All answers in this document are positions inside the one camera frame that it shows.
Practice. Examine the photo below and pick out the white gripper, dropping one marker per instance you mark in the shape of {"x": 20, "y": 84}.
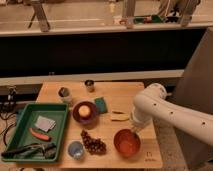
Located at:
{"x": 137, "y": 126}

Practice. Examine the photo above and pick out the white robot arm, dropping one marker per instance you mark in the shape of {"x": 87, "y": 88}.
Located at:
{"x": 152, "y": 102}

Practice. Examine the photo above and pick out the red bowl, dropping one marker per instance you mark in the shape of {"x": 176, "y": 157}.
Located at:
{"x": 127, "y": 143}

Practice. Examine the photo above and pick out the green sponge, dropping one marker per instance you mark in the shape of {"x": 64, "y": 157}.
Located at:
{"x": 101, "y": 105}

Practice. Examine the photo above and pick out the wooden board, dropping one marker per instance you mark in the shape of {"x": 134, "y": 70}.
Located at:
{"x": 118, "y": 97}

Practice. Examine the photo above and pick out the dark grape bunch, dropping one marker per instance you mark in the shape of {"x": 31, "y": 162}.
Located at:
{"x": 93, "y": 145}

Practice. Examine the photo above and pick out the dark purple plate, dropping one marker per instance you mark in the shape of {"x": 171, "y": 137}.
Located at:
{"x": 90, "y": 118}

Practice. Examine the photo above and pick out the yellow round fruit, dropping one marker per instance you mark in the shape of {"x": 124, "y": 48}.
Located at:
{"x": 84, "y": 111}

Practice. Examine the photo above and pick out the small metal cup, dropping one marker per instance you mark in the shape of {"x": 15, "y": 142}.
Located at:
{"x": 89, "y": 84}

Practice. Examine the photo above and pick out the light blue cup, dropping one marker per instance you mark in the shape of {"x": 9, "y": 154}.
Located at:
{"x": 76, "y": 150}

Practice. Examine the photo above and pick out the grey folded cloth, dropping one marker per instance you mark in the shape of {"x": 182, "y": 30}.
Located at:
{"x": 45, "y": 124}

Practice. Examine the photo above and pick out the orange carrot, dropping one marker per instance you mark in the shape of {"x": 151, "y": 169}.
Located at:
{"x": 40, "y": 136}

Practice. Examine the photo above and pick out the green plastic tray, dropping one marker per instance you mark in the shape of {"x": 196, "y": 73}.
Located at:
{"x": 22, "y": 136}

